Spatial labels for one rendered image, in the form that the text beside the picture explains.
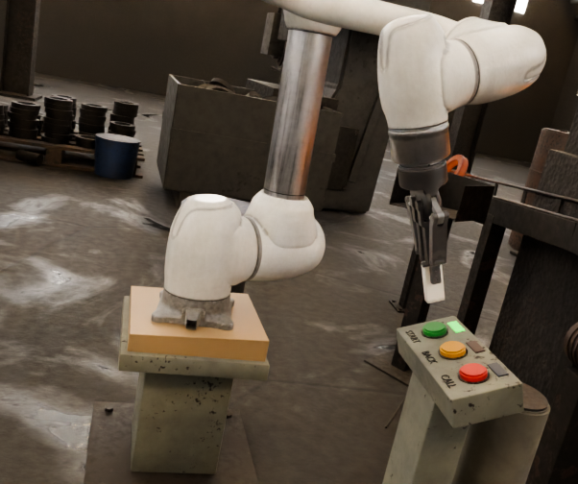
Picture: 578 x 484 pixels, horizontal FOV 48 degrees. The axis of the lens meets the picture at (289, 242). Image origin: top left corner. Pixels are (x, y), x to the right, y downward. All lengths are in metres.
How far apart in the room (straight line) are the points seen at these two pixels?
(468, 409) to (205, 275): 0.68
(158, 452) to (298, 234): 0.60
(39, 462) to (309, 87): 1.06
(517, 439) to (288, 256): 0.65
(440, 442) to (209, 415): 0.64
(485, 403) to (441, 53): 0.50
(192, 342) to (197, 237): 0.22
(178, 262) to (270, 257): 0.21
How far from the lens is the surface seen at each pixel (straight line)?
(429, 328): 1.12
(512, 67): 1.05
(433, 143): 0.98
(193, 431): 1.57
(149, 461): 1.61
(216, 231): 1.40
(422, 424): 1.08
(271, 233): 1.49
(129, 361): 1.40
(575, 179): 2.25
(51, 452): 1.71
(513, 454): 1.20
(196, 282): 1.43
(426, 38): 0.96
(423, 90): 0.96
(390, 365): 2.43
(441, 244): 1.02
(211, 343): 1.41
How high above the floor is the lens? 0.99
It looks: 15 degrees down
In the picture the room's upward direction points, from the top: 11 degrees clockwise
